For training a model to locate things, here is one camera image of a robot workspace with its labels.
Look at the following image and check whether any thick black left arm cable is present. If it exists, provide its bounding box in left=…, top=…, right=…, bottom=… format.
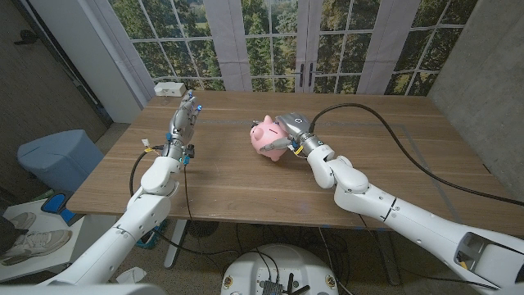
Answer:
left=129, top=146, right=246, bottom=259

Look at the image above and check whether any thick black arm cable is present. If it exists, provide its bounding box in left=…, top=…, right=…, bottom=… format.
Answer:
left=309, top=102, right=524, bottom=207
left=129, top=146, right=246, bottom=259

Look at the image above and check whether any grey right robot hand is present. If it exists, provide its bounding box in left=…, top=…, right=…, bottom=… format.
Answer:
left=260, top=112, right=324, bottom=157

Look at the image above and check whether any printed window backdrop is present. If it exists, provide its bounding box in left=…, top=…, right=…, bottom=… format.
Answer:
left=92, top=0, right=480, bottom=98

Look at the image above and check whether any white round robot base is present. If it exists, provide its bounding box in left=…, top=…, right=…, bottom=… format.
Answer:
left=220, top=243, right=340, bottom=295

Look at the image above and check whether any small grey sneaker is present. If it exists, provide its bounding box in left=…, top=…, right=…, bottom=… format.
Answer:
left=6, top=211, right=37, bottom=231

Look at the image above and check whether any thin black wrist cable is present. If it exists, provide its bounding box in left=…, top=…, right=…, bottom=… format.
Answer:
left=183, top=166, right=193, bottom=222

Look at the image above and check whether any pink plastic piggy bank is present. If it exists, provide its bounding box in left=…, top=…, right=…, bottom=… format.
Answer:
left=250, top=115, right=290, bottom=162

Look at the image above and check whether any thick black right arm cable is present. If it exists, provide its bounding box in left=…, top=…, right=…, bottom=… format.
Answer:
left=309, top=102, right=524, bottom=207

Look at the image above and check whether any white floor board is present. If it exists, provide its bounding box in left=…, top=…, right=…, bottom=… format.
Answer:
left=0, top=199, right=118, bottom=279

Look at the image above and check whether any teal object under table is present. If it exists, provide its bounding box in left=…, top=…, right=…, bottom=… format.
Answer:
left=137, top=220, right=168, bottom=250

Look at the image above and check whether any blue-grey lidded bin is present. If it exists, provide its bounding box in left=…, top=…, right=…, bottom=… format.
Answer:
left=16, top=129, right=105, bottom=197

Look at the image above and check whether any blue padded object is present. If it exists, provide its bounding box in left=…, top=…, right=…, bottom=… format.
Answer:
left=40, top=193, right=77, bottom=225

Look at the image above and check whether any large grey sneaker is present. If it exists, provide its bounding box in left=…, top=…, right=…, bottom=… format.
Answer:
left=0, top=229, right=73, bottom=266

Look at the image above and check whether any black door handle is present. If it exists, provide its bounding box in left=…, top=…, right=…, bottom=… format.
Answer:
left=13, top=29, right=40, bottom=46

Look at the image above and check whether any white table leg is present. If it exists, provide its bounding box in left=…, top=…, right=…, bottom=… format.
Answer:
left=164, top=219, right=188, bottom=270

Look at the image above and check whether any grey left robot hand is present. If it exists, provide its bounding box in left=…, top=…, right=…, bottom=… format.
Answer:
left=163, top=89, right=203, bottom=166

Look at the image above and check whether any dark trouser leg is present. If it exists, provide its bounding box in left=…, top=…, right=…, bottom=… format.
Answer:
left=0, top=216, right=18, bottom=255

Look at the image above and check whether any white plastic box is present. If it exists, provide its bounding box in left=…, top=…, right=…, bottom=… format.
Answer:
left=153, top=81, right=187, bottom=98

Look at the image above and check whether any white robot chest panel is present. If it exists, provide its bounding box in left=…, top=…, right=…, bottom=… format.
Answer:
left=0, top=283, right=167, bottom=295

